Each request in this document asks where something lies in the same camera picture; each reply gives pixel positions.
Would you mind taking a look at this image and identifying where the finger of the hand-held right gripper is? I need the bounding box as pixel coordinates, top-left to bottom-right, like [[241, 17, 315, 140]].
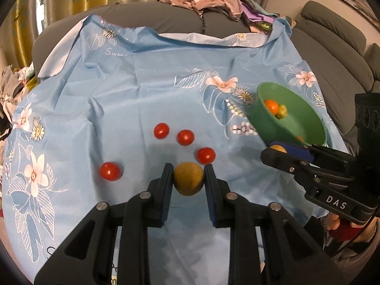
[[261, 148, 351, 196], [273, 141, 357, 170]]

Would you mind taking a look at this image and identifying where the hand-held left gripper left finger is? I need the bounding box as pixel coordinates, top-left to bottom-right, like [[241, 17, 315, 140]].
[[34, 163, 174, 285]]

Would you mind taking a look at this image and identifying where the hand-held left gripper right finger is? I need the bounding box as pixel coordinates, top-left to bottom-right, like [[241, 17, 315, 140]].
[[204, 164, 346, 285]]

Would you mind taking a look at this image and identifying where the green plastic bowl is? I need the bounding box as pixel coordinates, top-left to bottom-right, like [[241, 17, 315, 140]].
[[248, 81, 328, 147]]

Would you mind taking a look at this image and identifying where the orange tomato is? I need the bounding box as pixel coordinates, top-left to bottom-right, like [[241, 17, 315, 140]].
[[264, 99, 280, 114]]

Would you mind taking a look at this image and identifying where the person's right hand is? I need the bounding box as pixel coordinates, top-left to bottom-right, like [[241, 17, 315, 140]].
[[325, 212, 342, 233]]

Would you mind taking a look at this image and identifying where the red cherry tomato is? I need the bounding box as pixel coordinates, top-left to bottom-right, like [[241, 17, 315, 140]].
[[153, 123, 170, 139], [177, 129, 195, 146], [100, 162, 122, 181], [197, 147, 216, 165]]

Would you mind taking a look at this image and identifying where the grey sofa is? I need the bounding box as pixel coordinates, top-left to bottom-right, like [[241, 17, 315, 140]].
[[292, 0, 380, 135], [32, 1, 293, 75]]

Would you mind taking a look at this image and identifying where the blue floral cloth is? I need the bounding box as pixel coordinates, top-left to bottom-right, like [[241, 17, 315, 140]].
[[6, 15, 349, 285]]

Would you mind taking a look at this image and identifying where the purple clothes pile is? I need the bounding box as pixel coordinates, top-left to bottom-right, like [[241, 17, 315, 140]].
[[240, 0, 285, 33]]

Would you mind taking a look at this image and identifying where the pile of laundry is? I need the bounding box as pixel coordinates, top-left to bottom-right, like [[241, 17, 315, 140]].
[[0, 65, 38, 104]]

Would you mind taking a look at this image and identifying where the yellow patterned curtain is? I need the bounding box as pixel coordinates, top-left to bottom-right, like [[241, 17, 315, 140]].
[[9, 0, 45, 69]]

